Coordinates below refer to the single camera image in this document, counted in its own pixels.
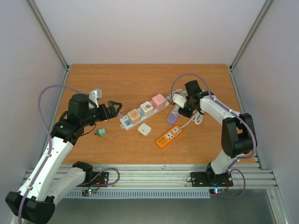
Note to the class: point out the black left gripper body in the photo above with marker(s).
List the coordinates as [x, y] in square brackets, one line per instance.
[103, 116]

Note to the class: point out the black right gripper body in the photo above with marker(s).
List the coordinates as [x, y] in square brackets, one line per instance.
[184, 111]

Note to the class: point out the white power strip pastel sockets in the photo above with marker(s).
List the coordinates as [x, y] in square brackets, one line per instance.
[127, 123]

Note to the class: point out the beige cube socket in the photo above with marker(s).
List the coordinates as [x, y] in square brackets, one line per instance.
[134, 116]

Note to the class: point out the pink cube socket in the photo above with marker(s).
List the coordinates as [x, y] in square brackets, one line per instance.
[158, 101]

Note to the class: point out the white cube socket adapter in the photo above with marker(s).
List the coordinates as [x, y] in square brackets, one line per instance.
[146, 108]

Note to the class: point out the white charger with pink cable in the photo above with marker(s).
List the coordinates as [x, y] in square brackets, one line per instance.
[120, 115]

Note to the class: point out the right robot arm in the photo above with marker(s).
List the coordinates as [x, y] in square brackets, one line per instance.
[238, 137]

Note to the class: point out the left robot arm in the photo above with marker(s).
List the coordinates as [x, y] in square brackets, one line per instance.
[37, 198]

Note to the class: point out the purple power strip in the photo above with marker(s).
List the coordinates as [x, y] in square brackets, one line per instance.
[173, 116]

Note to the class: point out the green small charger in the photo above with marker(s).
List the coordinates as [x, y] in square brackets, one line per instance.
[100, 132]

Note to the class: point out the orange power strip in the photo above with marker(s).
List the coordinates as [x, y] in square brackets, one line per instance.
[169, 137]

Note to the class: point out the white flat charger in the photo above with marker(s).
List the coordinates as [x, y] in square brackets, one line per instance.
[144, 129]

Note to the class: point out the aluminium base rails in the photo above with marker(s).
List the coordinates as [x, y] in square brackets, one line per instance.
[173, 176]

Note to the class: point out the left small circuit board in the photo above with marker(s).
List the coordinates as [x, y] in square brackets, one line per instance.
[88, 192]

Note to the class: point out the small circuit board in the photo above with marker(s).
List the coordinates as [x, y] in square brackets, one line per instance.
[217, 191]
[88, 192]

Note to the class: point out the right small circuit board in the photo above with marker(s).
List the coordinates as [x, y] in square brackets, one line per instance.
[217, 191]

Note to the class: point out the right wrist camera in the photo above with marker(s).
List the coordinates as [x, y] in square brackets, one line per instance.
[179, 100]

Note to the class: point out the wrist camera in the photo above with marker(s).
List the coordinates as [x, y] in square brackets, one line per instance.
[94, 96]
[179, 100]

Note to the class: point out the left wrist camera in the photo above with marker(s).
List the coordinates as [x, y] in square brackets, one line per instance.
[94, 96]

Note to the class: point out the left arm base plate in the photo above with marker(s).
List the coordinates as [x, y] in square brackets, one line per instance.
[100, 179]

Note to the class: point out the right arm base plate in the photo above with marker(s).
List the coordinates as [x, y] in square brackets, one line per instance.
[208, 179]

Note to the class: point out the grey slotted cable duct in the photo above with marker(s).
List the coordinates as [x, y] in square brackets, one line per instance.
[142, 194]

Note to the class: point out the aluminium frame post left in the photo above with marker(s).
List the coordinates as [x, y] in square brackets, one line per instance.
[36, 12]

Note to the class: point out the aluminium frame post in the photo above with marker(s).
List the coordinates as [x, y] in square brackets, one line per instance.
[253, 29]
[36, 12]

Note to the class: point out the aluminium frame post right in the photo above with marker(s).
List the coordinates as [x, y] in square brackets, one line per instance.
[253, 29]

